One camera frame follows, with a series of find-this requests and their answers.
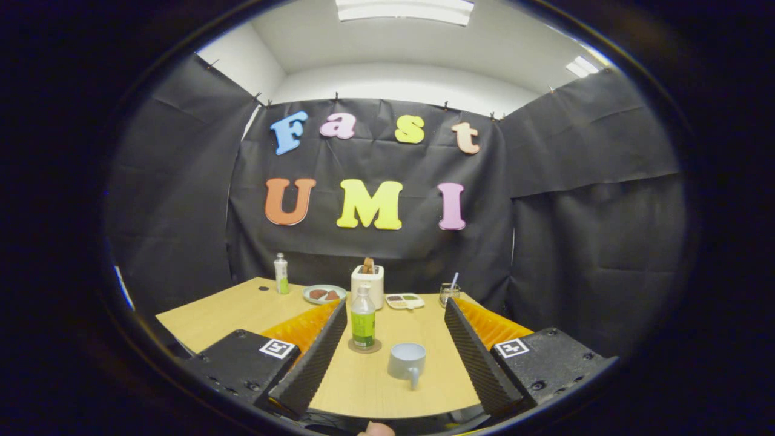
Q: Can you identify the white toaster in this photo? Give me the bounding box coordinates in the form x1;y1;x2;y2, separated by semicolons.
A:
351;265;385;311

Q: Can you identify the slim white bottle green label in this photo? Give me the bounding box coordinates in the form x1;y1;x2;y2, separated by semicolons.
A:
274;252;290;296

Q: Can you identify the pale green plate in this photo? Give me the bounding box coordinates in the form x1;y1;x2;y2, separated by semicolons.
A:
302;284;348;305

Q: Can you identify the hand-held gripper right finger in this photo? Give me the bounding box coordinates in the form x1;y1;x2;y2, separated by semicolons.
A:
444;297;619;418

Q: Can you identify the white divided snack tray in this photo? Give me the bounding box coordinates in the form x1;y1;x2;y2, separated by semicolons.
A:
385;293;426;311

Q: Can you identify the large ceiling light panel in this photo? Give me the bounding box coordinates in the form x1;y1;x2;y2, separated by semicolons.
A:
336;0;475;27

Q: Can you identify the pale grey cup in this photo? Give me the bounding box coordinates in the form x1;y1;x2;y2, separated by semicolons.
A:
387;342;427;391

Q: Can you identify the wooden table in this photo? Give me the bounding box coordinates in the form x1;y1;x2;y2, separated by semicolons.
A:
155;277;536;420

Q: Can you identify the small ceiling light panel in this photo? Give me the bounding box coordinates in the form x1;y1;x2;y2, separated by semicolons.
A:
565;56;600;78

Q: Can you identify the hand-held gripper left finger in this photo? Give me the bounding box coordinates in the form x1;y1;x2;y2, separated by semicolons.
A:
182;297;349;420

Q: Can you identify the clear juice bottle green label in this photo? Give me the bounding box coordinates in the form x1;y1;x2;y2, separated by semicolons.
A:
351;283;377;350

